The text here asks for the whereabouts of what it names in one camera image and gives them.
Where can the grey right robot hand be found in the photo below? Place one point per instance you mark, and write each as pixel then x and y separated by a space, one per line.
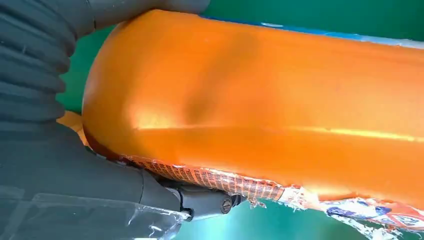
pixel 82 172

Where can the ribbed grey right arm sleeve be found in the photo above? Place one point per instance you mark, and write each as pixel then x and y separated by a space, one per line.
pixel 33 59

